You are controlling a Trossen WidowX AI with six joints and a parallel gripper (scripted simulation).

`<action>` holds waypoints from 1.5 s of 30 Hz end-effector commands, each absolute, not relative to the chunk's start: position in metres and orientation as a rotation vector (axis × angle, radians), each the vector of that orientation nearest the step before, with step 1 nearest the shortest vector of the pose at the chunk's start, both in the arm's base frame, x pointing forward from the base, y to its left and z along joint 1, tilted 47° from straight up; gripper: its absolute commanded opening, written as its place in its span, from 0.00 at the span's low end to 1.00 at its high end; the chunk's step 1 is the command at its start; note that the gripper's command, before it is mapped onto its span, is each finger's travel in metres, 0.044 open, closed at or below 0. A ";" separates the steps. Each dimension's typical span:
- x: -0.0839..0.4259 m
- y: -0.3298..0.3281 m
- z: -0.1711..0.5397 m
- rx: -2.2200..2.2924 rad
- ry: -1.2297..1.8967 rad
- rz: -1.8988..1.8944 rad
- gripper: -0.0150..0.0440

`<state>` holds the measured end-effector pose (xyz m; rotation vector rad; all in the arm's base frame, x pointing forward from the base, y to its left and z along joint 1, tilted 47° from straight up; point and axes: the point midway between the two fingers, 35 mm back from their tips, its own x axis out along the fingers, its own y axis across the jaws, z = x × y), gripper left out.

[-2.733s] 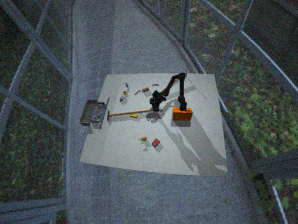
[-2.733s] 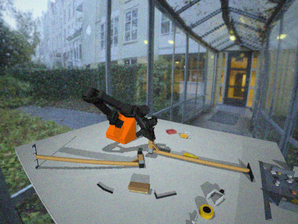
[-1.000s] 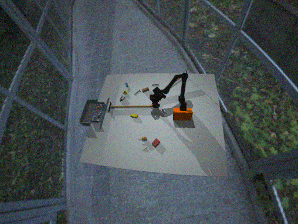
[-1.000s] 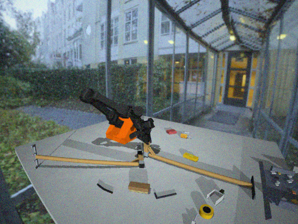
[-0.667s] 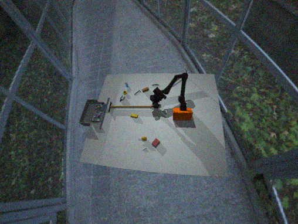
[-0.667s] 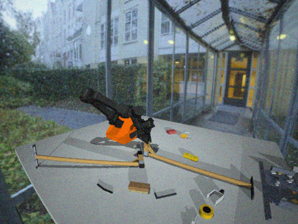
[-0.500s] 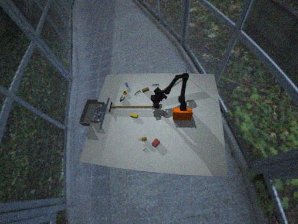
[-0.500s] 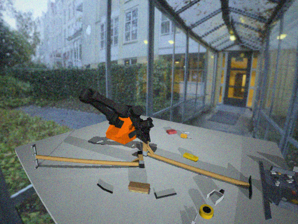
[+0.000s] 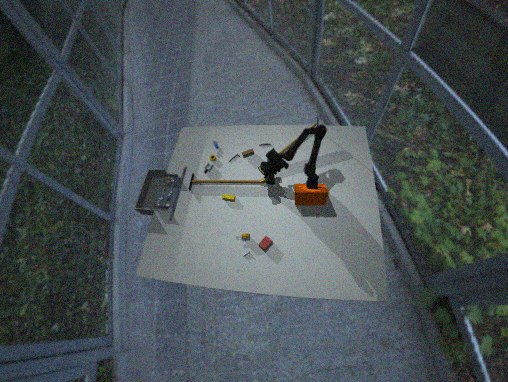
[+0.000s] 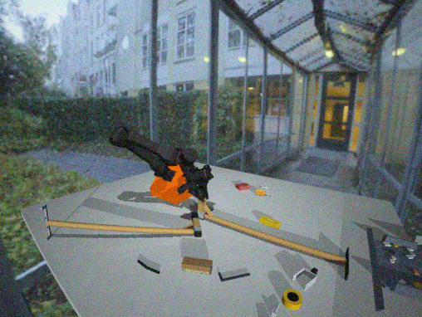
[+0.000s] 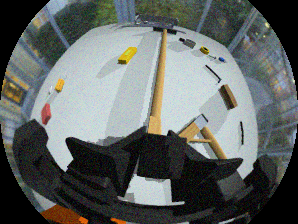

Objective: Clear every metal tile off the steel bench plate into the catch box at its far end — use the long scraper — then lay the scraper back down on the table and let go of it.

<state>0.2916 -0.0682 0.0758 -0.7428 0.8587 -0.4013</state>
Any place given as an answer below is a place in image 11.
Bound yellow ring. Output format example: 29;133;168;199
201;47;210;55

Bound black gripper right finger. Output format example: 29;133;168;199
170;143;243;202

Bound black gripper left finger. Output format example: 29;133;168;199
65;127;146;197

